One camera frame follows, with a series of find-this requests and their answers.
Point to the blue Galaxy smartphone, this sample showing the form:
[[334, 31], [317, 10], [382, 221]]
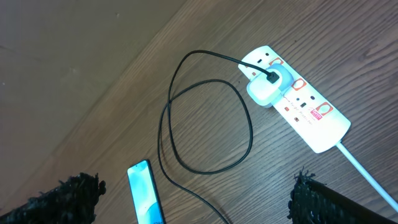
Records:
[[144, 192]]

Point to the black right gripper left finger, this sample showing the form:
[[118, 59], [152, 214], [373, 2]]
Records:
[[73, 201]]

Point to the white power strip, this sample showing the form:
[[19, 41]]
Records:
[[311, 115]]

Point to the white charger plug adapter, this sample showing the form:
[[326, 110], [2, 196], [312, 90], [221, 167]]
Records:
[[264, 90]]

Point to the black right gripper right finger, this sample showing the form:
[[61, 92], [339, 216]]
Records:
[[313, 202]]

